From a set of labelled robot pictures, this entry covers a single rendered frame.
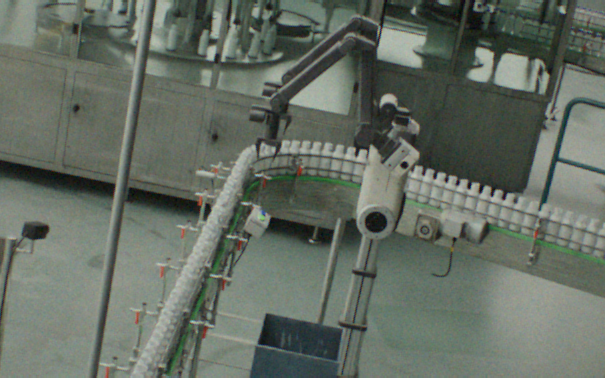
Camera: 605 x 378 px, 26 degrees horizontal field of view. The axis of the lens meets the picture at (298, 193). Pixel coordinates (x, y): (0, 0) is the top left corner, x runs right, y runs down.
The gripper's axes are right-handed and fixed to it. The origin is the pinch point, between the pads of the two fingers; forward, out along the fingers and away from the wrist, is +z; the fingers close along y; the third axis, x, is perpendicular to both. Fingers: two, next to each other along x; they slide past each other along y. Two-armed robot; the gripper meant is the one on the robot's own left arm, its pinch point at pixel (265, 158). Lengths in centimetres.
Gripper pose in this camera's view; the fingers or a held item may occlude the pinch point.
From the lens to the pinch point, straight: 538.6
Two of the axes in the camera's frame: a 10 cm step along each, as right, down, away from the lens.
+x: 1.0, -3.0, 9.5
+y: 9.8, 2.2, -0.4
